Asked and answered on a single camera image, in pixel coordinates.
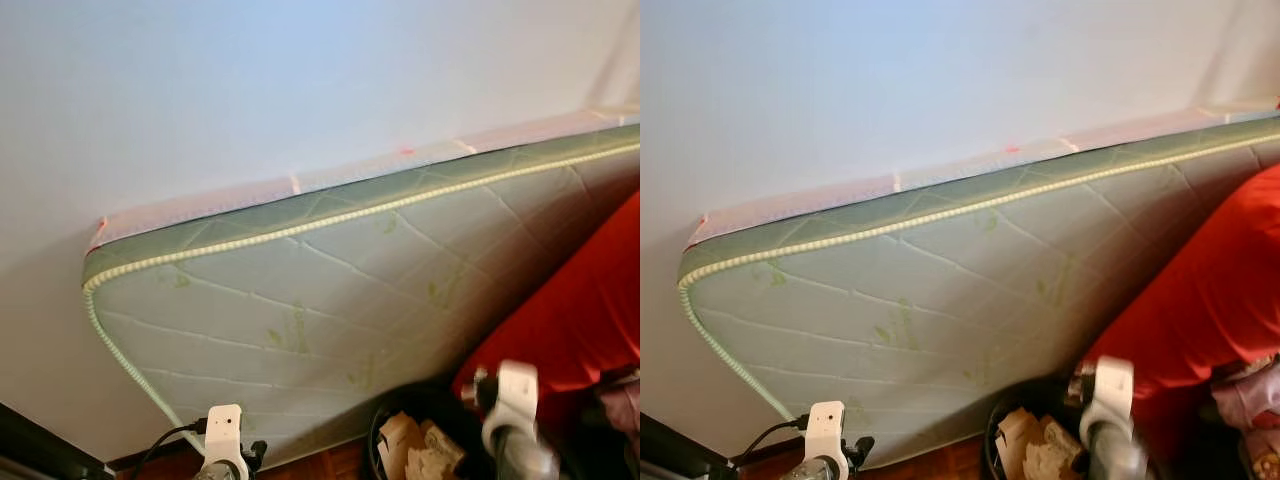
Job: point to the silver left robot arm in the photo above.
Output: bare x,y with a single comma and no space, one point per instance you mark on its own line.
215,473
815,472

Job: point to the black waste bin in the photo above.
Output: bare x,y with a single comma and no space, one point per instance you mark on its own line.
440,398
1050,395

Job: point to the crumpled paper trash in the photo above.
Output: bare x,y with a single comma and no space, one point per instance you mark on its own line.
410,445
1030,445

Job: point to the red fabric cushion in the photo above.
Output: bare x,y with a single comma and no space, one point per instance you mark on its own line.
1200,290
570,320

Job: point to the green quilted mattress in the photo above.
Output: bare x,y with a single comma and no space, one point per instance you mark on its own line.
300,320
900,320

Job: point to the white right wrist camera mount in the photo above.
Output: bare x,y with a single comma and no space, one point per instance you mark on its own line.
515,390
1112,385

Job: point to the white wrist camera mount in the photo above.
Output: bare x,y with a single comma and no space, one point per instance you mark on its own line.
827,428
1112,385
515,390
225,430

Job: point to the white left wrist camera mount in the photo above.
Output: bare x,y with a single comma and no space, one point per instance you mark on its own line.
225,430
827,428

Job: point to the black sliding door frame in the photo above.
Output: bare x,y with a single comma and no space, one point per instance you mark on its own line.
40,445
670,450

